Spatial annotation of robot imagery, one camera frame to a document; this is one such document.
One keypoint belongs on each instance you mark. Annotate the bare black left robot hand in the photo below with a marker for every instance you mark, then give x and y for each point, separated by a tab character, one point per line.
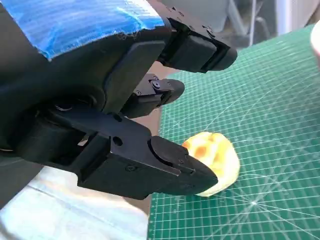
75	100

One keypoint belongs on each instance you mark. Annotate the white ventilated cabinet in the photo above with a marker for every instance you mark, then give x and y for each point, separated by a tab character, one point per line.
300	12

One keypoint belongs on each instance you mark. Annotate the pink bowl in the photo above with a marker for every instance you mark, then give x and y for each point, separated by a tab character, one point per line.
316	40

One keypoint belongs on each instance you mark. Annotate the green cutting mat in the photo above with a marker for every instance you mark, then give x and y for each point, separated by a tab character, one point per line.
262	125

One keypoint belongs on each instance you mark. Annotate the orange toy bread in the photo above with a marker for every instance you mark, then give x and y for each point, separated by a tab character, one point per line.
220	160

